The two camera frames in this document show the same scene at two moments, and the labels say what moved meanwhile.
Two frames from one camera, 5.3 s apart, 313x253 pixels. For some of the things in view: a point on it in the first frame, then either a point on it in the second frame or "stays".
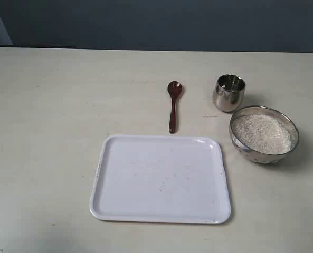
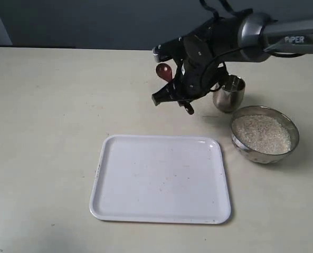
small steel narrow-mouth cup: x=228 y=92 stays
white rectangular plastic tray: x=160 y=179 stays
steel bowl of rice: x=263 y=135 stays
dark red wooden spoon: x=174 y=88 → x=165 y=71
